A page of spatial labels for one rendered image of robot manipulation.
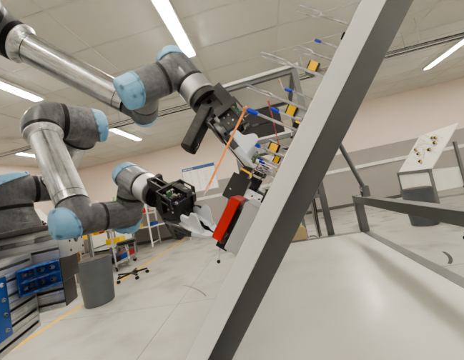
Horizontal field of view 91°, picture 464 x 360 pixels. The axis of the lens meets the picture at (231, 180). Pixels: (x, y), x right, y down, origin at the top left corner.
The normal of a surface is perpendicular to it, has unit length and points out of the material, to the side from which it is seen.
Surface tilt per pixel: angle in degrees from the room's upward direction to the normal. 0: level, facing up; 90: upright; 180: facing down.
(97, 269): 94
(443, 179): 90
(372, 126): 90
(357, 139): 90
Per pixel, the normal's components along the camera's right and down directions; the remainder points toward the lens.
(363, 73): -0.20, -0.03
